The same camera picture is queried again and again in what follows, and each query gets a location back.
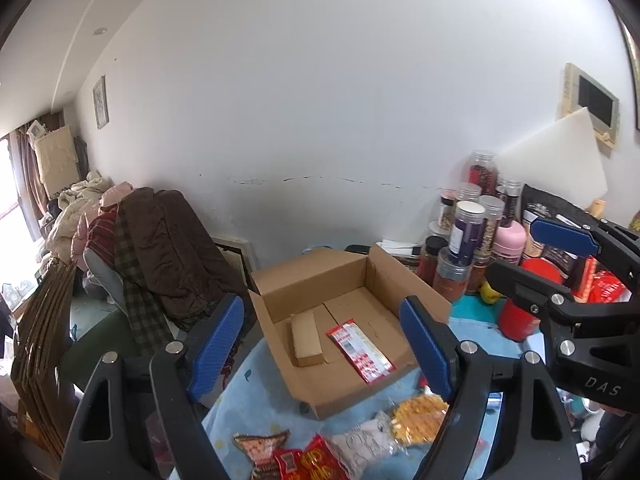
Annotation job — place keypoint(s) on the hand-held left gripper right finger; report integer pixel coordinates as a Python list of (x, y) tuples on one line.
[(430, 355)]

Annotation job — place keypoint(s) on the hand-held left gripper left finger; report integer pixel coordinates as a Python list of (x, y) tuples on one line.
[(217, 355)]

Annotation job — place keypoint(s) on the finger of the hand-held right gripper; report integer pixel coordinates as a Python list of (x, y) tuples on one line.
[(565, 236), (520, 280)]

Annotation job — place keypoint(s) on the yellow waffle snack packet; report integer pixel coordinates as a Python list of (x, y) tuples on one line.
[(417, 417)]

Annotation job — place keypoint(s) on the orange brown snack packet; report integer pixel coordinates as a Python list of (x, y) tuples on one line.
[(257, 446)]

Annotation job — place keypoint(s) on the white printed snack packet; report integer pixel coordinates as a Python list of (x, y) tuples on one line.
[(360, 442)]

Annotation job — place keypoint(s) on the yellow-green fruit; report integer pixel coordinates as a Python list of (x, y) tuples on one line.
[(489, 294)]

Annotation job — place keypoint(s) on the black printed pouch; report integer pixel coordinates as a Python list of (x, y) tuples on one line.
[(542, 210)]

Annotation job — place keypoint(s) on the pink bottle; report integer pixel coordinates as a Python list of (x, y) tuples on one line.
[(509, 242)]

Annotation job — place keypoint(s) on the red tin canister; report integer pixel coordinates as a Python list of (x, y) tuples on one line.
[(517, 320)]

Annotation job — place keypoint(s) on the teal quilted table cover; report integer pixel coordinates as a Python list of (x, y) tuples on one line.
[(467, 310)]

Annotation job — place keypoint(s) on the light blue floral cloth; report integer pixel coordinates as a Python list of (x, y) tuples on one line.
[(250, 410)]

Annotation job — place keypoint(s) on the red and cream box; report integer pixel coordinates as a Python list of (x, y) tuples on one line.
[(607, 287)]

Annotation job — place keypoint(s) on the group of clear plastic jars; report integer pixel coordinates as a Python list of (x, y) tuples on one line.
[(467, 235)]

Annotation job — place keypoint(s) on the red striped snack packet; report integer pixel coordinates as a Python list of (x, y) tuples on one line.
[(357, 352)]

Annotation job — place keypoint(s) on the white foam board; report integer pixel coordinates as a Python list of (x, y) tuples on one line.
[(555, 160)]

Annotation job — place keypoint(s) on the checkered cloth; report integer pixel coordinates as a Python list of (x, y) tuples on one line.
[(142, 310)]

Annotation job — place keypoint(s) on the small plain cardboard box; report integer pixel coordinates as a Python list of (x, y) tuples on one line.
[(306, 340)]

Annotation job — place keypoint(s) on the dark framed panel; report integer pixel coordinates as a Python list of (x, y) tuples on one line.
[(235, 255)]

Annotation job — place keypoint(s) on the dark green seat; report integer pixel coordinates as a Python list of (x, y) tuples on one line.
[(105, 340)]

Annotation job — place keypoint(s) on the white paper stack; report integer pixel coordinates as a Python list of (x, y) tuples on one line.
[(395, 246)]

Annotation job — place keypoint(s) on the small dark red snack packet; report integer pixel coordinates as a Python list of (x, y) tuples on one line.
[(287, 465)]

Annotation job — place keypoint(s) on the red gold-print snack packet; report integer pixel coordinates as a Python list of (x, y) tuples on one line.
[(320, 462)]

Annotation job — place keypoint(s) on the red plaid garment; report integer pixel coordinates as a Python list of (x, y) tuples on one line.
[(102, 237)]

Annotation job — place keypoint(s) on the stack of flat cardboard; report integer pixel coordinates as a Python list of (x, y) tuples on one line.
[(45, 335)]

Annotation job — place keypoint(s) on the pink garment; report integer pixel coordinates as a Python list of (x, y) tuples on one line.
[(117, 195)]

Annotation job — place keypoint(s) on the cream padded coat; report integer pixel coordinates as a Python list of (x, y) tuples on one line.
[(70, 210)]

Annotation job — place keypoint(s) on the beige cardboard carton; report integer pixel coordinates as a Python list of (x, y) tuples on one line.
[(56, 160)]

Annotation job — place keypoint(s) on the brown curtain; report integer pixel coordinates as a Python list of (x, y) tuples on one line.
[(25, 170)]

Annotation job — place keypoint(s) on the recessed ceiling light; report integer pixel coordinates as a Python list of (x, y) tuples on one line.
[(100, 30)]

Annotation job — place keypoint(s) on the cream wall intercom panel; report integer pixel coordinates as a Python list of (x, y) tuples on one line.
[(595, 97)]

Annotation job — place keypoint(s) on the small wall picture frame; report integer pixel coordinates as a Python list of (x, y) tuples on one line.
[(100, 102)]

